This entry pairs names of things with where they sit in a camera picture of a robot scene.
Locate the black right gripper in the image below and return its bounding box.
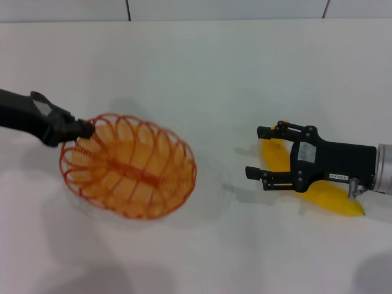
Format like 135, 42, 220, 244
244, 120, 377, 194

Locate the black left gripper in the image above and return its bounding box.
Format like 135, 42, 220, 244
0, 88, 95, 148

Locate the yellow plastic banana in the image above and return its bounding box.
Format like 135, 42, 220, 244
260, 119, 366, 217

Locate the orange wire basket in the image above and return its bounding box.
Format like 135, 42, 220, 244
60, 113, 198, 221

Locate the silver cable connector plug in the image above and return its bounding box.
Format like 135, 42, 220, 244
348, 177, 367, 202

